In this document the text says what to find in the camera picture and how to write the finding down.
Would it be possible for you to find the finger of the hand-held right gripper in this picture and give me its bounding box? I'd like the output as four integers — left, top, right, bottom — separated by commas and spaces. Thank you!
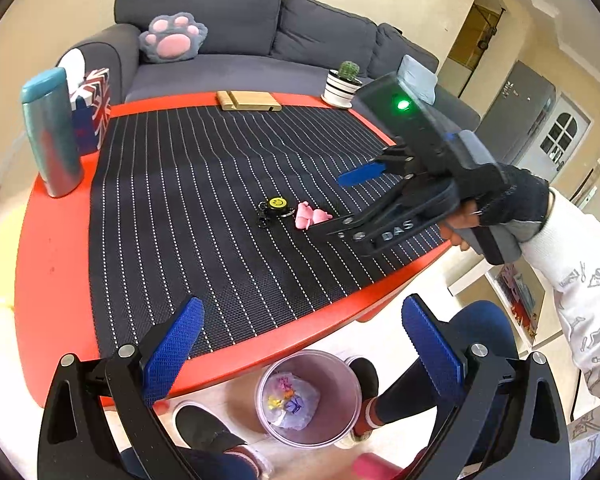
337, 152, 396, 187
307, 185, 411, 246

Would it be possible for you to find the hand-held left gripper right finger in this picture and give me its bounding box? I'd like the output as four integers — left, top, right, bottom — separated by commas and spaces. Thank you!
401, 295, 571, 480

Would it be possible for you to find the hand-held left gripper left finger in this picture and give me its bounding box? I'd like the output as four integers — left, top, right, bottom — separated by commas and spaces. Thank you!
37, 296, 204, 480

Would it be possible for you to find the pink pig toy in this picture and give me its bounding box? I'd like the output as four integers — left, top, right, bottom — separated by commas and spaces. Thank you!
295, 201, 333, 231

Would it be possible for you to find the yellow smiley keychain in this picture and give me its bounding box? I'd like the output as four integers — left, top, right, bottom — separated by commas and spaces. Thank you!
257, 196, 295, 228

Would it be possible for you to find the pink trash bin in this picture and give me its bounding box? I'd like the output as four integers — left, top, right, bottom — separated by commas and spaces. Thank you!
255, 351, 363, 448

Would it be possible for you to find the person's right forearm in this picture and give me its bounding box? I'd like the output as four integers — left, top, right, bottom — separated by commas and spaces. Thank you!
517, 187, 600, 401

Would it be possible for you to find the person's right hand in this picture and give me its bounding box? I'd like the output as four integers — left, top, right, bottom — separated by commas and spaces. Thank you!
439, 162, 552, 252

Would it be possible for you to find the person's right leg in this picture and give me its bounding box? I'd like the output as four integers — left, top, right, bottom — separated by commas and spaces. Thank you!
365, 300, 521, 461

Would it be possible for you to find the person's leg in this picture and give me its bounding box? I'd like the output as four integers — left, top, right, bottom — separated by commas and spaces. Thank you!
365, 300, 521, 461
120, 442, 276, 480

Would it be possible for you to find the light blue cushion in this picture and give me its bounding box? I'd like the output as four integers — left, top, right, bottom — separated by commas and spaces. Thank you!
397, 55, 438, 105

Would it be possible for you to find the person's black right shoe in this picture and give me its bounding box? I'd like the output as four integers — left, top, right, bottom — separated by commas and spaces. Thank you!
335, 356, 380, 448

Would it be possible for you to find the person's black shoe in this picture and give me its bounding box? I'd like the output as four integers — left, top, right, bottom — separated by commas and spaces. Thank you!
335, 356, 380, 448
174, 402, 246, 453

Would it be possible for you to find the white side table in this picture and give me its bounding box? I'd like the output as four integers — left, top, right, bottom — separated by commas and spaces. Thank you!
447, 260, 546, 353

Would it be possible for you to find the person's black left shoe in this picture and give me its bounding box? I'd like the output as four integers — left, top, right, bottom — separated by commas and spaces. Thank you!
174, 402, 246, 453

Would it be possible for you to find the potted cactus striped pot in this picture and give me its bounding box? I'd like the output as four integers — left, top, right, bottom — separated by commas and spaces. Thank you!
321, 61, 363, 108

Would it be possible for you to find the black white-striped table mat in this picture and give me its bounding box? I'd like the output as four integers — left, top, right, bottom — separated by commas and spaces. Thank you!
89, 105, 451, 361

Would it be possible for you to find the grey refrigerator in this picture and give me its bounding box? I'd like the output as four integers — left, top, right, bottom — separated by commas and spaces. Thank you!
475, 60, 557, 163

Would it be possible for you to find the person's left leg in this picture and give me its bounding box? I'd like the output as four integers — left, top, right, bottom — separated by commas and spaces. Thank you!
120, 442, 276, 480

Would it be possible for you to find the clear plastic bin bag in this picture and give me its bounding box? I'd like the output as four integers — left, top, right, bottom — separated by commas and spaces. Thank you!
260, 371, 321, 431

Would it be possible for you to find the wooden phone stand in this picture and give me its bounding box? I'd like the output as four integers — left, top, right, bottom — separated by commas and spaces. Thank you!
216, 90, 282, 112

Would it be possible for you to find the pink stool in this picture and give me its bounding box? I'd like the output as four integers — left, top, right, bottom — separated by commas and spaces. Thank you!
352, 452, 403, 480

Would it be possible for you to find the white door arched window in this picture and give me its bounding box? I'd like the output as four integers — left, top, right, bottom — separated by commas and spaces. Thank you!
525, 97, 593, 183

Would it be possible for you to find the grey fabric sofa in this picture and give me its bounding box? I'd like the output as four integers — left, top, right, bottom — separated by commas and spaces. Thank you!
55, 0, 481, 131

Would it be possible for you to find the white printed shirt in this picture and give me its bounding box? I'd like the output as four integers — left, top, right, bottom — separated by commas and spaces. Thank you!
567, 405, 600, 480

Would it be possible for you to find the yellow stool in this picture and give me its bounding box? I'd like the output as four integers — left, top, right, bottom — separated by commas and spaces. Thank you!
0, 207, 28, 311

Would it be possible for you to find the grey pink paw cushion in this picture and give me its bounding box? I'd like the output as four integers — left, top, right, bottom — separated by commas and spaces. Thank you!
139, 12, 208, 64

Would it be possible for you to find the teal thermos bottle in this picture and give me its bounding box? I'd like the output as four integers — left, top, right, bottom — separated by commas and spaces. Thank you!
21, 67, 85, 198

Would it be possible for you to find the flag print tissue box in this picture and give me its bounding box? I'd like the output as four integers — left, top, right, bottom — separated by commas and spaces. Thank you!
69, 67, 112, 157

